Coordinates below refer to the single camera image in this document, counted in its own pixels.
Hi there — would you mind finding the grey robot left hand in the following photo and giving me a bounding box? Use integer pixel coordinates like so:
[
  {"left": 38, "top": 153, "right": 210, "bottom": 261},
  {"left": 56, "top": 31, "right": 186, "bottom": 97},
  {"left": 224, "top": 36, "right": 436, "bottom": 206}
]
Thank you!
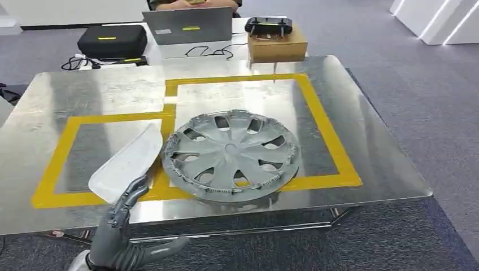
[{"left": 86, "top": 174, "right": 190, "bottom": 271}]

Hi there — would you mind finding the white plastic mirror cover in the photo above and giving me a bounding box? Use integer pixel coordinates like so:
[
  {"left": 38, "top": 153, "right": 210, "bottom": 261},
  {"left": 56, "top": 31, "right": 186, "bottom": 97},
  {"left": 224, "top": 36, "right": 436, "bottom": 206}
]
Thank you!
[{"left": 88, "top": 123, "right": 164, "bottom": 205}]

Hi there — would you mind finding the grey wheel hubcap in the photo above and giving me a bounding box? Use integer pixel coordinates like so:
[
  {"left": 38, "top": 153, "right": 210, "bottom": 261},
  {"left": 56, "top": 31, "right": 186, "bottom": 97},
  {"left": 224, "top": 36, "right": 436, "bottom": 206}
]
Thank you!
[{"left": 161, "top": 109, "right": 301, "bottom": 204}]

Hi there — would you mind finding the flat black device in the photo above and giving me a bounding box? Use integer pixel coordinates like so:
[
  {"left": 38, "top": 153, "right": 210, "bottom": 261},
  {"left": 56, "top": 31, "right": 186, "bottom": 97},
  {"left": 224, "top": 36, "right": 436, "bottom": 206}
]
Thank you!
[{"left": 99, "top": 55, "right": 149, "bottom": 67}]

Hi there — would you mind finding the white desk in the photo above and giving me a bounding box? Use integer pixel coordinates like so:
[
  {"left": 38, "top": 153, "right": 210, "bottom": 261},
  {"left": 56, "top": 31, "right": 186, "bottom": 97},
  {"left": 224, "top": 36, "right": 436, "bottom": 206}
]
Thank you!
[{"left": 79, "top": 16, "right": 289, "bottom": 71}]

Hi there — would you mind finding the black carry case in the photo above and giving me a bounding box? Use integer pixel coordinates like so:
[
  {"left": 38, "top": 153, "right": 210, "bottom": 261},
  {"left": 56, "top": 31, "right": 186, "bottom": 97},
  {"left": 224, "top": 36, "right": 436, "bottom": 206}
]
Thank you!
[{"left": 77, "top": 24, "right": 148, "bottom": 60}]

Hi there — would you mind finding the grey laptop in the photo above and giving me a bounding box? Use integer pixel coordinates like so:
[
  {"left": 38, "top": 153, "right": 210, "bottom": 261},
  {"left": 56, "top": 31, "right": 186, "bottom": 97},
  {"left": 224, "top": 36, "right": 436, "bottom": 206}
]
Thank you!
[{"left": 141, "top": 6, "right": 233, "bottom": 46}]

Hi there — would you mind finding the brown cardboard box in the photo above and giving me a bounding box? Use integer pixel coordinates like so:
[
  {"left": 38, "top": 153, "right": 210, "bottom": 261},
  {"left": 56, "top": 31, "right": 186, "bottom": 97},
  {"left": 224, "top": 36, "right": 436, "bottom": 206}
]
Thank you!
[{"left": 247, "top": 23, "right": 309, "bottom": 64}]

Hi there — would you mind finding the black handheld controller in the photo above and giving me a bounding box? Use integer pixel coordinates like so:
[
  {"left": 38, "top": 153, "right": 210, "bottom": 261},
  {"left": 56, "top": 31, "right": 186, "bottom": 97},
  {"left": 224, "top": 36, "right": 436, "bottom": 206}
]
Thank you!
[{"left": 245, "top": 16, "right": 294, "bottom": 38}]

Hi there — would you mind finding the steel workbench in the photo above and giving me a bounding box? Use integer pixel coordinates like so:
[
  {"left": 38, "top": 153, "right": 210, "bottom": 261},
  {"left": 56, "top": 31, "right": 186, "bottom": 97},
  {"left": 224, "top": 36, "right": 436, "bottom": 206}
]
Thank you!
[{"left": 0, "top": 55, "right": 434, "bottom": 244}]

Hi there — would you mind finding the white partition panel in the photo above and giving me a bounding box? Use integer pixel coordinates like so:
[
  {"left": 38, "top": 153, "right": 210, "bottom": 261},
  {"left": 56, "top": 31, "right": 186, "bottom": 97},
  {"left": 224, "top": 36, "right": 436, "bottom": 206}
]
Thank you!
[{"left": 389, "top": 0, "right": 479, "bottom": 46}]

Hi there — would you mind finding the black cable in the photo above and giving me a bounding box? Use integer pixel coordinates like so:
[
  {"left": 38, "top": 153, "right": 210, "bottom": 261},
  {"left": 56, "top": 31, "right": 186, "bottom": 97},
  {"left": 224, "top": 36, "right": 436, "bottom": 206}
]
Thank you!
[
  {"left": 60, "top": 55, "right": 102, "bottom": 71},
  {"left": 184, "top": 42, "right": 249, "bottom": 60}
]

